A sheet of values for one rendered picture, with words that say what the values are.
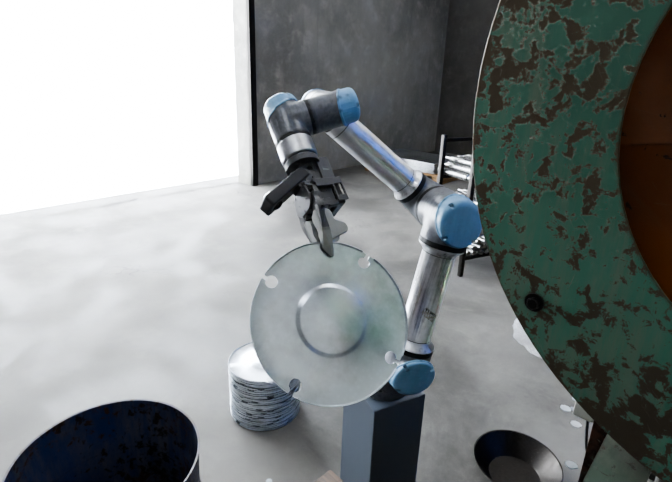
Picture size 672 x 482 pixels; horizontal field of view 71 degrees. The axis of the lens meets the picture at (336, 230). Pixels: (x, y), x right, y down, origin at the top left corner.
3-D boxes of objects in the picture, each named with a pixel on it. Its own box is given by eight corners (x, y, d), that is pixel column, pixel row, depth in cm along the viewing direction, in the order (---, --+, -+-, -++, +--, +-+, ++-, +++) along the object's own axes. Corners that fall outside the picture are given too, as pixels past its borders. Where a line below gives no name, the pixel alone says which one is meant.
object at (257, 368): (231, 388, 175) (231, 386, 174) (225, 346, 201) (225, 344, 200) (307, 376, 183) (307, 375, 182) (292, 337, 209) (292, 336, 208)
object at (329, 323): (215, 348, 77) (215, 348, 76) (304, 214, 89) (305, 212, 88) (362, 440, 79) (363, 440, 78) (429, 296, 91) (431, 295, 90)
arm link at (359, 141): (445, 192, 133) (316, 74, 114) (465, 203, 123) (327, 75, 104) (419, 224, 135) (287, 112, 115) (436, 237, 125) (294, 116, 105)
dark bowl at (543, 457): (456, 476, 168) (458, 460, 165) (493, 432, 189) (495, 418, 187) (541, 530, 149) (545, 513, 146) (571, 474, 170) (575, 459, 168)
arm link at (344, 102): (343, 83, 106) (296, 96, 104) (357, 85, 95) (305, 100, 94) (350, 118, 109) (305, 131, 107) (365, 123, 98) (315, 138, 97)
